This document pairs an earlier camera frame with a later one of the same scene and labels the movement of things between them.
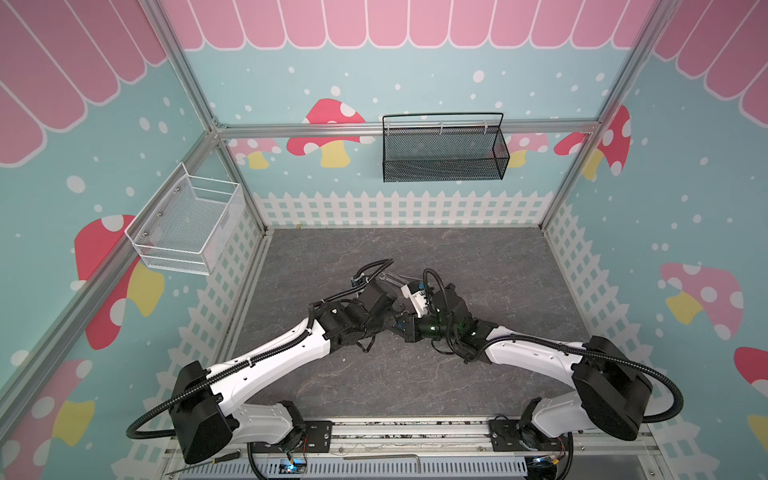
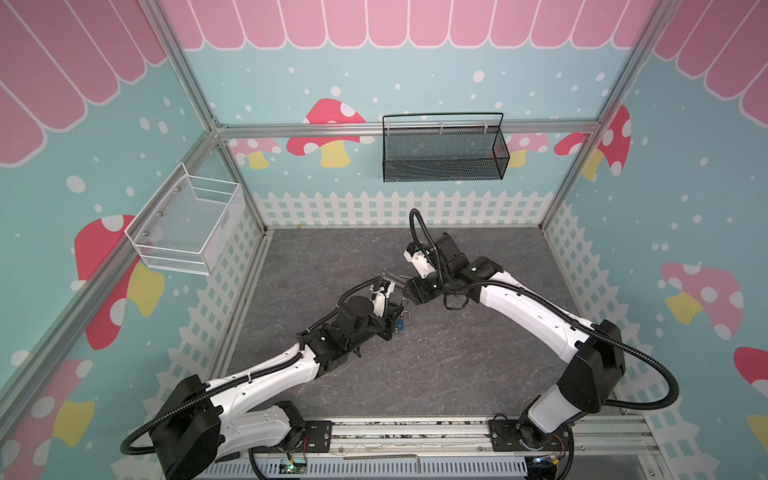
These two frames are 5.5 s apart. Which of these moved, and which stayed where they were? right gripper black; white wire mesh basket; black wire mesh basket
Moved: right gripper black
Stayed: black wire mesh basket; white wire mesh basket
